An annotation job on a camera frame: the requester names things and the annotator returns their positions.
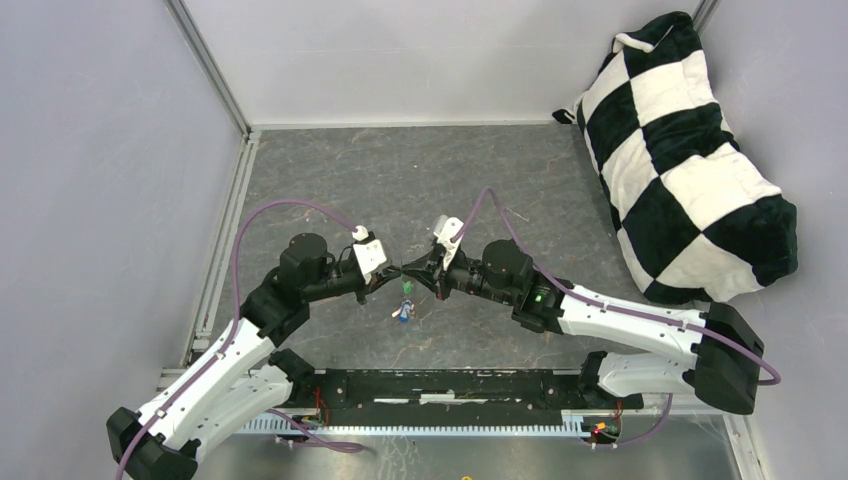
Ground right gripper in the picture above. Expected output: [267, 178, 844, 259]
[402, 248, 515, 307]

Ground blue tagged key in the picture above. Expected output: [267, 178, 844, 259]
[392, 299, 415, 323]

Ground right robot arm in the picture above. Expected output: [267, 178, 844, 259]
[401, 240, 766, 415]

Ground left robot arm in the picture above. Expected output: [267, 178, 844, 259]
[107, 228, 400, 479]

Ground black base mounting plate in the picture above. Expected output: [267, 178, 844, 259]
[282, 369, 644, 410]

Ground black white checkered pillow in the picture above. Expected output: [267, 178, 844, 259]
[553, 11, 799, 304]

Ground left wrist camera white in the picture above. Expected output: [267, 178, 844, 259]
[352, 225, 388, 276]

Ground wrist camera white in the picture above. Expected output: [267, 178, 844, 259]
[352, 225, 388, 276]
[432, 215, 464, 271]

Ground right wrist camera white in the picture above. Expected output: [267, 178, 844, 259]
[432, 215, 464, 271]

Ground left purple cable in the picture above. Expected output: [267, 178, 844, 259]
[113, 198, 367, 480]

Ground white slotted cable duct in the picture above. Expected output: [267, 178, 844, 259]
[236, 413, 590, 439]

